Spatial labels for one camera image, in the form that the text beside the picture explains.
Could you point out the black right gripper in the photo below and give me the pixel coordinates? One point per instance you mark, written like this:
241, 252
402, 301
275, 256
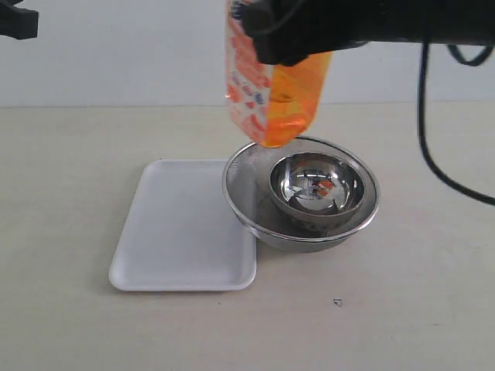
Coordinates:
468, 23

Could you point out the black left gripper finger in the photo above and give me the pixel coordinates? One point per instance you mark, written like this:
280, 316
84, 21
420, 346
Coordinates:
18, 23

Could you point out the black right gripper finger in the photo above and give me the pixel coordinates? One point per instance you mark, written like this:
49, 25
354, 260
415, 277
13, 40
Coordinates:
287, 32

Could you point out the orange pump soap bottle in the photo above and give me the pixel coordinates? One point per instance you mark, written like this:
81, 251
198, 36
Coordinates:
270, 104

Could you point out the small shiny steel bowl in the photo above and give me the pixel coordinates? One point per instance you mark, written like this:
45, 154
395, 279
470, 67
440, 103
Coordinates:
317, 191

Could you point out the large steel mesh colander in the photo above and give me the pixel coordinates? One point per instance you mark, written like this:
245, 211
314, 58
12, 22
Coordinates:
246, 189

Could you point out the white rectangular plastic tray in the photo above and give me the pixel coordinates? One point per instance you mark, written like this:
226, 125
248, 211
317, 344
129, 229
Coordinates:
181, 235

